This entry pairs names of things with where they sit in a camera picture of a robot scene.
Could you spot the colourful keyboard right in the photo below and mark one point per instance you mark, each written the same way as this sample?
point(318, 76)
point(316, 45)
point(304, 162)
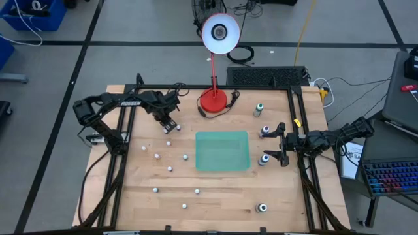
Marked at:
point(392, 176)

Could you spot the black device on table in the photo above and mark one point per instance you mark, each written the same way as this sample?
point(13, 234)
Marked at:
point(412, 67)

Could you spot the large purple-capped coloring bottle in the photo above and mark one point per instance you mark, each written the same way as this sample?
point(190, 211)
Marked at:
point(265, 129)

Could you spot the grey floor bracket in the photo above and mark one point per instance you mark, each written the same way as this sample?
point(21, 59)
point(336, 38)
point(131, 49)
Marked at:
point(13, 78)

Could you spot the large blue coloring bottle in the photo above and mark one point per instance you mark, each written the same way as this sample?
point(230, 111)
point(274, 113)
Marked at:
point(264, 159)

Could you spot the white paper sheet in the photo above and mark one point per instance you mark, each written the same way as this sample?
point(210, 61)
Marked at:
point(349, 163)

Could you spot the red desk lamp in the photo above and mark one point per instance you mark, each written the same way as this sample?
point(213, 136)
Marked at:
point(214, 101)

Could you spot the grey side table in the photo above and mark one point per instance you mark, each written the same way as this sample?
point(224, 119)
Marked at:
point(398, 104)

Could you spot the teal translucent plastic bin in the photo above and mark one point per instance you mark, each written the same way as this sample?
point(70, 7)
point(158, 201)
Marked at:
point(222, 151)

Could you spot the small yellow tag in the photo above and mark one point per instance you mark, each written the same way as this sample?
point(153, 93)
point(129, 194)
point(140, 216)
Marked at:
point(297, 123)

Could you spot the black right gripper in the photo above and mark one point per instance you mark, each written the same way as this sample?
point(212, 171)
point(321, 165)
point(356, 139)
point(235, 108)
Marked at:
point(294, 142)

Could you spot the black aluminium table frame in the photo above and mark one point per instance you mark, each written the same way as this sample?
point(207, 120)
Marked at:
point(212, 87)

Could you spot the large blue storage bin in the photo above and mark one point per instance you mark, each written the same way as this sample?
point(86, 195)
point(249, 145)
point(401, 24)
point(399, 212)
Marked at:
point(49, 23)

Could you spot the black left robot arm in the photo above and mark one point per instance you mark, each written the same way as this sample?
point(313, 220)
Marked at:
point(130, 103)

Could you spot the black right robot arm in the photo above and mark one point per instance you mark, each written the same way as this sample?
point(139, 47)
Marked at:
point(346, 132)

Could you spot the small red device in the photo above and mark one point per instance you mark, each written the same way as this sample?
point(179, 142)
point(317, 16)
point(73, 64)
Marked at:
point(409, 87)

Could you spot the black floor fan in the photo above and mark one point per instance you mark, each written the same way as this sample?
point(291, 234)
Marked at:
point(197, 14)

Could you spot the small dark red dropper bottle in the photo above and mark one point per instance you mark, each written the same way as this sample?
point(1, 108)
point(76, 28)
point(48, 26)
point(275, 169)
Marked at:
point(157, 156)

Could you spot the yellow power plug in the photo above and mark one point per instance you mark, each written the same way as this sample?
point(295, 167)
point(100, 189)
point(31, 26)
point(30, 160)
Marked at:
point(323, 94)

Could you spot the large teal-capped coloring bottle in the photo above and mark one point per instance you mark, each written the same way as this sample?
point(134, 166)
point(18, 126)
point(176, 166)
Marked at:
point(258, 109)

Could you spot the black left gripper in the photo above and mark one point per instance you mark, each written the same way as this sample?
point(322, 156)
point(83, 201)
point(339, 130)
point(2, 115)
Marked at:
point(163, 112)

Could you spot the large black-capped coloring bottle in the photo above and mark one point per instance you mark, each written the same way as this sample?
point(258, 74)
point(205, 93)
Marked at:
point(261, 207)

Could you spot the silver arm base bracket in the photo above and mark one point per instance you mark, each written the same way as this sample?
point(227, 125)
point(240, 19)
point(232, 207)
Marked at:
point(94, 139)

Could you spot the small yellow dropper bottle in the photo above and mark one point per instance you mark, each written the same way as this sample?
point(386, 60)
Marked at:
point(143, 148)

